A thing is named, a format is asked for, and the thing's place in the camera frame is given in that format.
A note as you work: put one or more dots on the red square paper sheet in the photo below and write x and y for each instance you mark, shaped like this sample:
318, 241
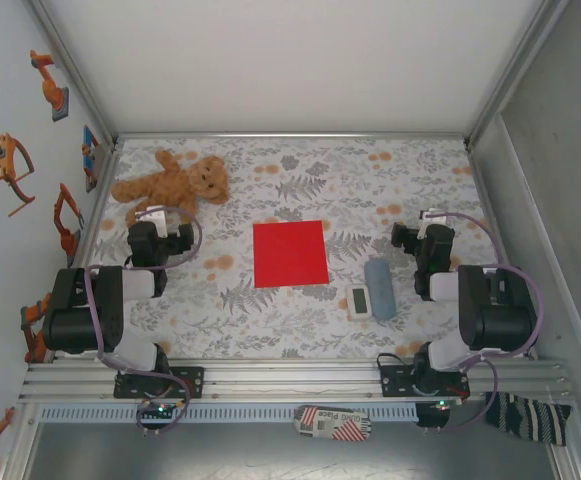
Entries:
290, 255

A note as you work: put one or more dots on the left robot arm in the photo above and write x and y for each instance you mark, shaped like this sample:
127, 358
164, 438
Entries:
100, 310

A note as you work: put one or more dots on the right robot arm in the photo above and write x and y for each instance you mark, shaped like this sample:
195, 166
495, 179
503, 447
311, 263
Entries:
490, 320

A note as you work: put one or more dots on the brown teddy bear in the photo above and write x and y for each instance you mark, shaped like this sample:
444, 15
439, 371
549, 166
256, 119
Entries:
170, 185

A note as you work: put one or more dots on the white digital timer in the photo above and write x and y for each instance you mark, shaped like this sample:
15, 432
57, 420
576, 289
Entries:
359, 301

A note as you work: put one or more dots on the floral patterned tablecloth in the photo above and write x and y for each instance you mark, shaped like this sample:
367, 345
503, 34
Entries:
270, 325

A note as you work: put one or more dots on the thin aluminium crossbar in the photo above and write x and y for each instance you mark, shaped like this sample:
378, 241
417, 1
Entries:
290, 135

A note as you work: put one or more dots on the small green LED circuit board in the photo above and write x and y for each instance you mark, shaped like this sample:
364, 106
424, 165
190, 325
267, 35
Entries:
160, 410
442, 404

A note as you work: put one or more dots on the wide aluminium mounting beam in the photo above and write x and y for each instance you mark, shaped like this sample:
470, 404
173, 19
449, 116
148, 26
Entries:
290, 380

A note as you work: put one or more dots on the black white striped sock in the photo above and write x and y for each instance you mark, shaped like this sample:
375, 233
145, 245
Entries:
525, 417

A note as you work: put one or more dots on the red striped printed packet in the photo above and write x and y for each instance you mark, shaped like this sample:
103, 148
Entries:
330, 422

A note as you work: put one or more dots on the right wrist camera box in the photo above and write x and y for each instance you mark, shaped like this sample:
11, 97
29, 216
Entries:
426, 225

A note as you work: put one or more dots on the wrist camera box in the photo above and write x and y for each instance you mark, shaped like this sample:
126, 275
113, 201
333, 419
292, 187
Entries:
426, 225
156, 217

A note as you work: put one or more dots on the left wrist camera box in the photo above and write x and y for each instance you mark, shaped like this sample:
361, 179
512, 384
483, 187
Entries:
156, 217

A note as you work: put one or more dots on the aluminium side rail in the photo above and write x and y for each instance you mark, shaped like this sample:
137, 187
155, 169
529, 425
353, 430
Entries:
87, 250
486, 200

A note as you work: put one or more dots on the blue orange machine wall sticker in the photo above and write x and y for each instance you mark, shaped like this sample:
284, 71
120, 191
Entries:
89, 145

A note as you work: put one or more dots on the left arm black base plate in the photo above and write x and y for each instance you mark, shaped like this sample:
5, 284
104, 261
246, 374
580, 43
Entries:
195, 382

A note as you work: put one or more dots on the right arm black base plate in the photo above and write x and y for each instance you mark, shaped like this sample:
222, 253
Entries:
395, 385

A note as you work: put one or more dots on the orange claw gripper wall sticker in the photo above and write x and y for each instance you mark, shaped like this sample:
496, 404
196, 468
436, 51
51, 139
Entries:
0, 165

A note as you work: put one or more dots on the aluminium frame post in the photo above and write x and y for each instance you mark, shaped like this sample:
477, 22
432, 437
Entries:
516, 70
76, 70

